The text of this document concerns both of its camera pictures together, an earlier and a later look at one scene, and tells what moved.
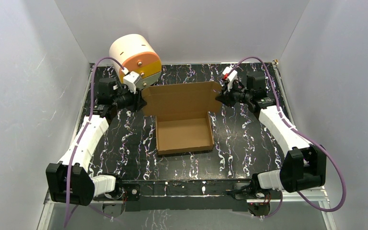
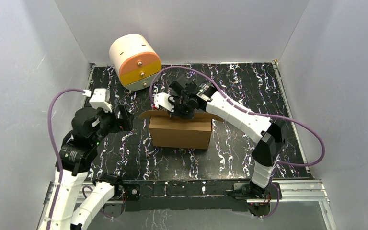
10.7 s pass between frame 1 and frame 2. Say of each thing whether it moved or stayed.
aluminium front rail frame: stayed
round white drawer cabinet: stayed
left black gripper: moved
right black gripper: moved
